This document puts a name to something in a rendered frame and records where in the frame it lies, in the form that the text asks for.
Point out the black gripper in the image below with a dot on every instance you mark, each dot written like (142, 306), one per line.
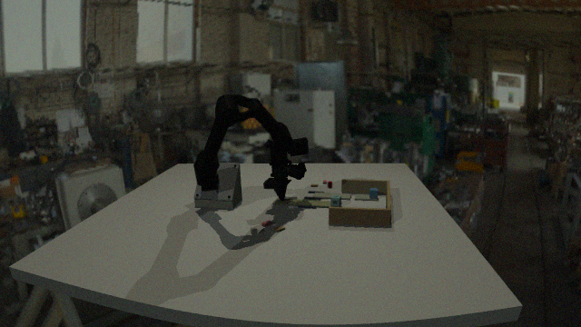
(279, 182)

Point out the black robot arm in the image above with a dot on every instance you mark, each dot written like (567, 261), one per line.
(226, 114)

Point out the tan polka-dotted strip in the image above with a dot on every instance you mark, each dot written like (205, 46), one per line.
(293, 202)

